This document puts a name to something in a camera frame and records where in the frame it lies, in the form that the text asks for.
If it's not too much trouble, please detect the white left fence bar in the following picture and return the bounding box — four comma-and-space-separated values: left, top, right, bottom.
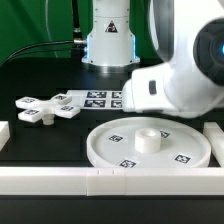
0, 121, 10, 151

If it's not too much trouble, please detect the white marker tag sheet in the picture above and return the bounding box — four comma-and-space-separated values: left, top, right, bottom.
67, 90, 122, 110

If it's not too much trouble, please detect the white fence bar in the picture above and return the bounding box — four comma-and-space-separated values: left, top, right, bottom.
203, 122, 224, 168
0, 121, 10, 151
0, 167, 224, 196

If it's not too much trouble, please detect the white right fence bar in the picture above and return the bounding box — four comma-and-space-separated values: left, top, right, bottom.
203, 122, 224, 168

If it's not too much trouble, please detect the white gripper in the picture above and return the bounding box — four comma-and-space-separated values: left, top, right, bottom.
122, 64, 177, 113

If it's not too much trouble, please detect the black vertical cable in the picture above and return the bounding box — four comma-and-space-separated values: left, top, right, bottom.
71, 0, 83, 43

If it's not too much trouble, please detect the white front fence bar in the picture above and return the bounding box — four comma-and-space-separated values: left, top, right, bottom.
0, 167, 224, 196

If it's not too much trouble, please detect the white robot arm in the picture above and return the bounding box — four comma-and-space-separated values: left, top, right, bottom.
82, 0, 224, 118

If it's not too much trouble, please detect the white cross-shaped table base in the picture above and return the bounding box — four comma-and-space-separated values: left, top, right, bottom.
15, 93, 80, 125

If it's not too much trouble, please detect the white round table top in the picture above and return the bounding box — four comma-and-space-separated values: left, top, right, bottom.
87, 117, 211, 168

